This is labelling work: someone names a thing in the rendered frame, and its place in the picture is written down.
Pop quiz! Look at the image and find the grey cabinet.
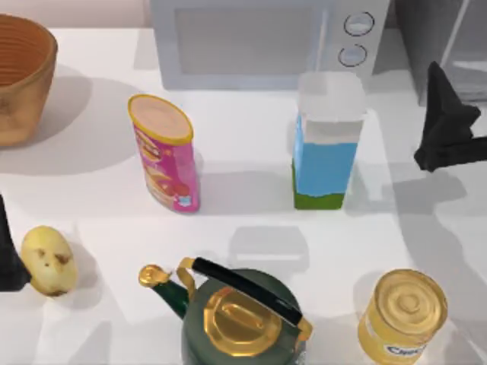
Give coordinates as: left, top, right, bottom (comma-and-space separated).
394, 0, 487, 106

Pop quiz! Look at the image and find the round microwave knob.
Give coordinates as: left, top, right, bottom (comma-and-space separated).
343, 11, 376, 37
337, 43, 369, 68

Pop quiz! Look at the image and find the blue and white milk carton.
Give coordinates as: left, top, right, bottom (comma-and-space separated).
292, 71, 368, 211

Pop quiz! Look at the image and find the yellow tin can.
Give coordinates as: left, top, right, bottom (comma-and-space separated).
357, 268, 449, 365

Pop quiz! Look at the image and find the pale microwave oven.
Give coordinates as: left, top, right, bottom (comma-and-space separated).
149, 0, 391, 92

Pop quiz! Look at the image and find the green and gold kettle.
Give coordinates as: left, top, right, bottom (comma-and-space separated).
137, 256, 315, 365

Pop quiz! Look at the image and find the pink chips can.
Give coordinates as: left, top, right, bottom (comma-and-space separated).
127, 94, 202, 214

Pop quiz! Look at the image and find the yellow potato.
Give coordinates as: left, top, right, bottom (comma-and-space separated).
20, 225, 78, 299

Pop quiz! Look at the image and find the brown wooden basket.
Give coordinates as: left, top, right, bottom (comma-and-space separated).
0, 14, 59, 148

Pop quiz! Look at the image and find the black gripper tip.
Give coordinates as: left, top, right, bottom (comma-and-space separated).
0, 193, 32, 293

